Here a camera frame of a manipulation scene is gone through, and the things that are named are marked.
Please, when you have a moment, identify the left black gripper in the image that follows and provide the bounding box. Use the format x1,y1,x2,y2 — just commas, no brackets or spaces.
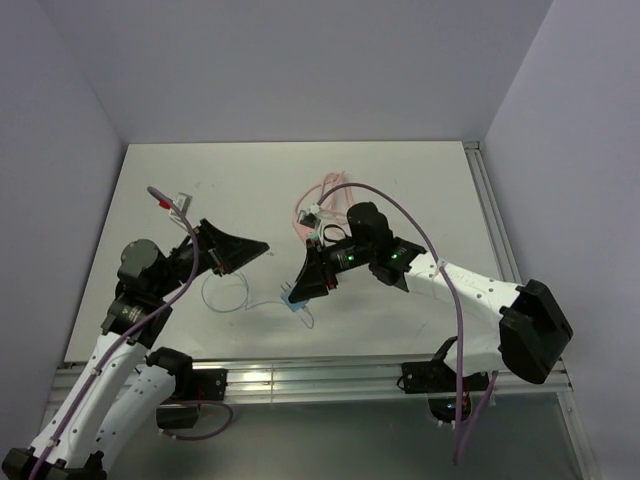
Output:
152,217,269,298

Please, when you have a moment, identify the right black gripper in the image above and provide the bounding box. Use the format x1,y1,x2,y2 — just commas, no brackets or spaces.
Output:
289,237,375,303

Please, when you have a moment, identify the thin white cable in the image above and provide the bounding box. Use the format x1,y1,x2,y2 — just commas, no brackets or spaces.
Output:
200,267,317,331

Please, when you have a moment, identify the blue plug adapter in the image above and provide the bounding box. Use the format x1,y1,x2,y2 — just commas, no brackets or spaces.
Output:
280,282,308,313

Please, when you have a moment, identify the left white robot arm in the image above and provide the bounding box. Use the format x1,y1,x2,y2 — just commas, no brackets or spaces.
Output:
2,220,269,479

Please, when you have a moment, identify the pink power strip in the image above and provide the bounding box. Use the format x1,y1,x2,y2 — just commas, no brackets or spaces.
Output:
292,213,314,244

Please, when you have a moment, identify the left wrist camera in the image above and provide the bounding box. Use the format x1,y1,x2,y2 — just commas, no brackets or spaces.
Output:
168,192,193,223

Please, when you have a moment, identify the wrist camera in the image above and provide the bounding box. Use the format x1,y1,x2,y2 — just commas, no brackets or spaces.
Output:
297,204,322,230
168,192,193,223

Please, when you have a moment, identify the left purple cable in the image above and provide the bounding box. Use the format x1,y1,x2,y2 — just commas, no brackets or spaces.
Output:
27,185,235,480

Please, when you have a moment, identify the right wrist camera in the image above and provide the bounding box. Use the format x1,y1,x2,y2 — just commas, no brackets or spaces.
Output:
297,204,322,230

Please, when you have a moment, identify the pink power strip cable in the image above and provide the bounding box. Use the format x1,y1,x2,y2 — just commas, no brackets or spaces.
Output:
291,171,369,236

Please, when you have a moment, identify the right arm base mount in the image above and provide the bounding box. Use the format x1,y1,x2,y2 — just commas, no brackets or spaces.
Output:
396,360,489,423

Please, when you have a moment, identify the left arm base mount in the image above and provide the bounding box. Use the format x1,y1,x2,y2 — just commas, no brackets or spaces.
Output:
155,368,228,431

